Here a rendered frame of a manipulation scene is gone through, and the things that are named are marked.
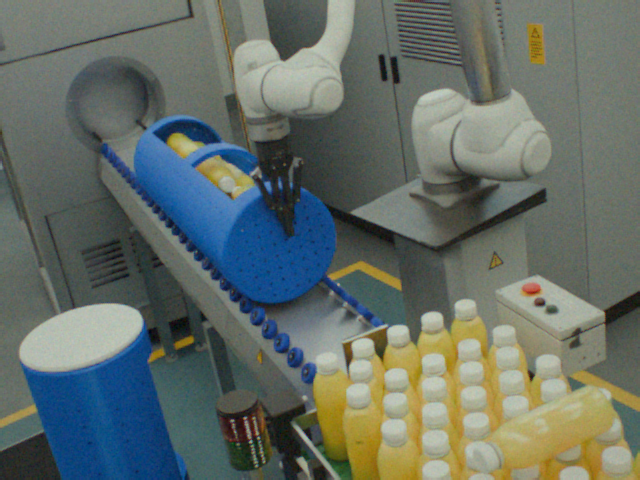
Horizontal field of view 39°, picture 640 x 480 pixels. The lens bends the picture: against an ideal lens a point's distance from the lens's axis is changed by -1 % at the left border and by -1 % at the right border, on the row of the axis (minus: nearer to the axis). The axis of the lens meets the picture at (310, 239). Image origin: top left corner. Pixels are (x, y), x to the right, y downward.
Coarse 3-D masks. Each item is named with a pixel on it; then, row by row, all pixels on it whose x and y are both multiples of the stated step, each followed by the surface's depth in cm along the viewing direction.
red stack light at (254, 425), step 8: (248, 416) 126; (256, 416) 126; (224, 424) 126; (232, 424) 126; (240, 424) 125; (248, 424) 126; (256, 424) 127; (264, 424) 129; (224, 432) 127; (232, 432) 126; (240, 432) 126; (248, 432) 126; (256, 432) 127; (232, 440) 127; (240, 440) 127; (248, 440) 127
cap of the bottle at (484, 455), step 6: (474, 450) 126; (480, 450) 124; (486, 450) 124; (492, 450) 124; (474, 456) 126; (480, 456) 125; (486, 456) 124; (492, 456) 124; (480, 462) 125; (486, 462) 123; (492, 462) 124; (480, 468) 126; (486, 468) 124; (492, 468) 124
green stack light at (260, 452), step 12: (264, 432) 129; (228, 444) 128; (240, 444) 127; (252, 444) 127; (264, 444) 129; (228, 456) 129; (240, 456) 128; (252, 456) 128; (264, 456) 129; (240, 468) 129; (252, 468) 129
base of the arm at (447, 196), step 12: (468, 180) 236; (480, 180) 239; (492, 180) 240; (420, 192) 244; (432, 192) 239; (444, 192) 237; (456, 192) 236; (468, 192) 236; (480, 192) 238; (432, 204) 240; (444, 204) 234; (456, 204) 235
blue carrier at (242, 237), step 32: (160, 128) 278; (192, 128) 287; (160, 160) 259; (192, 160) 243; (256, 160) 249; (160, 192) 256; (192, 192) 232; (256, 192) 209; (192, 224) 229; (224, 224) 209; (256, 224) 209; (320, 224) 216; (224, 256) 209; (256, 256) 212; (288, 256) 215; (320, 256) 219; (256, 288) 214; (288, 288) 218
